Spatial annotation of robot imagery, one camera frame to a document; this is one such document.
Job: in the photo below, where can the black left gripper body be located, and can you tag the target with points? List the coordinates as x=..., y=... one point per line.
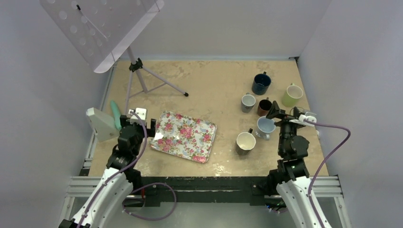
x=140, y=132

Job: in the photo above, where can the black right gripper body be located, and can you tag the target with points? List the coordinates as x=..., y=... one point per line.
x=287, y=128

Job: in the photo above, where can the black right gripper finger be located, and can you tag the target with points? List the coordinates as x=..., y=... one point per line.
x=298, y=111
x=276, y=112

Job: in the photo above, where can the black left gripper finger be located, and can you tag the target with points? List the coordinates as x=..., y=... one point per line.
x=152, y=128
x=124, y=120

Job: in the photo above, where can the small brown mug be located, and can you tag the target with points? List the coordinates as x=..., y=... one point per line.
x=264, y=107

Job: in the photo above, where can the light grey mug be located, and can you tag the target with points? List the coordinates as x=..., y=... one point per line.
x=265, y=127

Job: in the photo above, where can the light green mug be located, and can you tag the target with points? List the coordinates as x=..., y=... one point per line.
x=292, y=95

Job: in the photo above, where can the small blue-grey mug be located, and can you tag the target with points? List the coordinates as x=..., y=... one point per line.
x=247, y=102

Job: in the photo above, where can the dark blue mug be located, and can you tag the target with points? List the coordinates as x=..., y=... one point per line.
x=261, y=83

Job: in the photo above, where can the black glossy mug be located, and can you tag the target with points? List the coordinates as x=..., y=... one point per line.
x=245, y=142

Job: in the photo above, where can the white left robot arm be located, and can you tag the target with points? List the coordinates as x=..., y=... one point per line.
x=119, y=177

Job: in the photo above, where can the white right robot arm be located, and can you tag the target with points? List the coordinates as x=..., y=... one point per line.
x=291, y=178

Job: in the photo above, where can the white angular block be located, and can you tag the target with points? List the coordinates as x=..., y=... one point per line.
x=102, y=124

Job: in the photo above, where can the floral serving tray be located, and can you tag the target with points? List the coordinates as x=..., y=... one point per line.
x=184, y=136

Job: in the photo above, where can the white music stand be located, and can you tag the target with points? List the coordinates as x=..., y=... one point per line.
x=102, y=30

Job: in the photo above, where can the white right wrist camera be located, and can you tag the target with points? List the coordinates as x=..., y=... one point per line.
x=307, y=120

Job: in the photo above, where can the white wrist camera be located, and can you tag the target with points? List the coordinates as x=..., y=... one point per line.
x=138, y=114
x=307, y=120

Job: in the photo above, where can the teal handle tool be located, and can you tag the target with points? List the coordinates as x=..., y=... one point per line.
x=116, y=114

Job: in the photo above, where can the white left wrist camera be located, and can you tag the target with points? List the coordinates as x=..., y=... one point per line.
x=138, y=114

